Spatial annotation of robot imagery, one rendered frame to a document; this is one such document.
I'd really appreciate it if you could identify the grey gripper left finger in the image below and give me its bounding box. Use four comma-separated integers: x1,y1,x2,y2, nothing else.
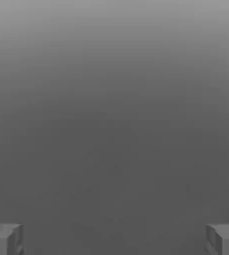
0,223,25,255

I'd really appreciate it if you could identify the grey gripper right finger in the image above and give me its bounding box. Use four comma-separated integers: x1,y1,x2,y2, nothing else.
205,223,229,255

